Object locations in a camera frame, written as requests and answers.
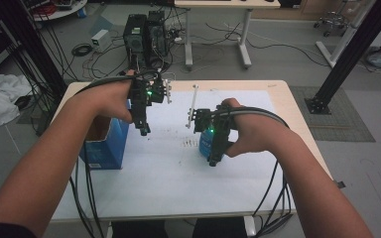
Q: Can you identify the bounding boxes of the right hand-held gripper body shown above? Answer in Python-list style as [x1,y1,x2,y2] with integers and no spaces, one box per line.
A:
[185,83,239,135]

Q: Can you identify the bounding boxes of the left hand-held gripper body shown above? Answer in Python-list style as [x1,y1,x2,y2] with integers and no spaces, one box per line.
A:
[127,72,173,112]

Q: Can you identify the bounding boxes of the blue cardboard box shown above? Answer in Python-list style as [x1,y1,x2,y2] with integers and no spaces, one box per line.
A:
[78,115,131,171]

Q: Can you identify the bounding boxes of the person's left hand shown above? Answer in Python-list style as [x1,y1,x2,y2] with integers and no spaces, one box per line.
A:
[78,68,137,124]

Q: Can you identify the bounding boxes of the person's right hand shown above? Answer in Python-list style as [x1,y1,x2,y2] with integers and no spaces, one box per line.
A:
[220,97,293,159]

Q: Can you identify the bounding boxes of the black computer tower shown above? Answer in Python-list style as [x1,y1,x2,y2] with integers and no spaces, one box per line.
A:
[145,10,171,68]
[122,13,149,71]

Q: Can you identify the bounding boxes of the white paper table mat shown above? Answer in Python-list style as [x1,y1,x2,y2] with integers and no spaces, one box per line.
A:
[51,89,296,221]

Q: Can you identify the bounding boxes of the small white box device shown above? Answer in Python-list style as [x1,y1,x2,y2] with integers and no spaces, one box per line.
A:
[90,29,112,54]

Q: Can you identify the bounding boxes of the person's dark trousers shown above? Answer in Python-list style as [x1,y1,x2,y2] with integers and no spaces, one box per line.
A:
[111,216,248,238]

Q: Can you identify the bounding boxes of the round white table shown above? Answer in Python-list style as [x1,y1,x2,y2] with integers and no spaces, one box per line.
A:
[29,0,89,22]

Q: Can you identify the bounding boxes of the white-legged desk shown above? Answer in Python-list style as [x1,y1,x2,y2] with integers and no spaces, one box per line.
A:
[174,0,282,71]

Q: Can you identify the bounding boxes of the grey floor mat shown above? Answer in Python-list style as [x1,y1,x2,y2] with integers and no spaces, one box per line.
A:
[289,85,377,144]

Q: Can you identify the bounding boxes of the white cloth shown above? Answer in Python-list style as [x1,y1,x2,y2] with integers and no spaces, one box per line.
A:
[0,71,33,131]

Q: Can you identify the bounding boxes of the white metal stand leg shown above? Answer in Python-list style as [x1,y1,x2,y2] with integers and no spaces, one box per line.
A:
[315,0,377,69]

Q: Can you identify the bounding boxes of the office stool base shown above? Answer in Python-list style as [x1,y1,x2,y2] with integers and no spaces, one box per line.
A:
[313,10,350,38]

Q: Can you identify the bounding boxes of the person's dark sleeve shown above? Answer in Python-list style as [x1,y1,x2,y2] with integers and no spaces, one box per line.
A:
[0,221,38,238]

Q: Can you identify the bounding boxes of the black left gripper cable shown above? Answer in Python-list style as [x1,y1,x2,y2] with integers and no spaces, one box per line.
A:
[68,69,164,238]

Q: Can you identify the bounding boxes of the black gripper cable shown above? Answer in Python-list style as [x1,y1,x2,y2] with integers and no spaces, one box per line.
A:
[68,69,164,238]
[211,105,295,238]

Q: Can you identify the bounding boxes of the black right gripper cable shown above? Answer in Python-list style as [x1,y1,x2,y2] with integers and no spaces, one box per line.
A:
[211,105,295,238]

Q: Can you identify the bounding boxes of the coiled black cable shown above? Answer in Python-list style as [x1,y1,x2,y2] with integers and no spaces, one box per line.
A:
[70,43,94,58]

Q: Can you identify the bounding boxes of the black metal stand with cables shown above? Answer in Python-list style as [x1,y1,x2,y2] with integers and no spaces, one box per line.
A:
[0,0,69,102]

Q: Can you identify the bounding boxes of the black metal stand post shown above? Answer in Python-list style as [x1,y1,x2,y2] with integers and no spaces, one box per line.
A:
[305,0,381,116]

